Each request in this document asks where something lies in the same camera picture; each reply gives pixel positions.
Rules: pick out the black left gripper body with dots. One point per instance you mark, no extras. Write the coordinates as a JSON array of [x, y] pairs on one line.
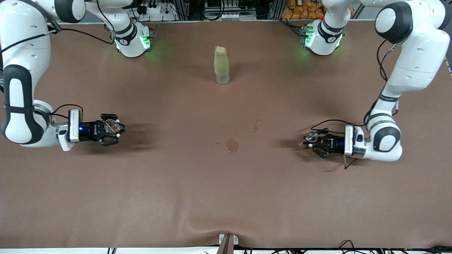
[[334, 143]]

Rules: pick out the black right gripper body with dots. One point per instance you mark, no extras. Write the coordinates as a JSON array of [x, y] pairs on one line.
[[90, 129]]

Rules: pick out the small clear glass measuring cup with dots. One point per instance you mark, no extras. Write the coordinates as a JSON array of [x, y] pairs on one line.
[[112, 127]]

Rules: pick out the stainless steel double jigger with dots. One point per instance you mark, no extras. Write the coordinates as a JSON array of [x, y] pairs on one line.
[[310, 135]]

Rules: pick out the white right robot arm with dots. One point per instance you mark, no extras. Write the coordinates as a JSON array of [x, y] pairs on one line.
[[21, 98]]

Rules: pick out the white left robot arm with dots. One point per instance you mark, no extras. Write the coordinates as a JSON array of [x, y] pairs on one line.
[[416, 60]]

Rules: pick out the green sleeved shaker bottle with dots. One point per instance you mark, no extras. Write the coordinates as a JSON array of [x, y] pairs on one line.
[[221, 63]]

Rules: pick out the brown table cover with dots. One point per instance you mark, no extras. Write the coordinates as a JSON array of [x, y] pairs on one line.
[[226, 197]]

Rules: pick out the white power strip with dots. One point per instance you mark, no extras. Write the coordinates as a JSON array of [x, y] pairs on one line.
[[155, 10]]

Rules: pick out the orange packets pile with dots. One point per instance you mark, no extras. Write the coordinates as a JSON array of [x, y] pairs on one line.
[[300, 10]]

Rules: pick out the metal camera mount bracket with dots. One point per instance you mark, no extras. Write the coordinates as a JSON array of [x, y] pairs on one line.
[[227, 243]]

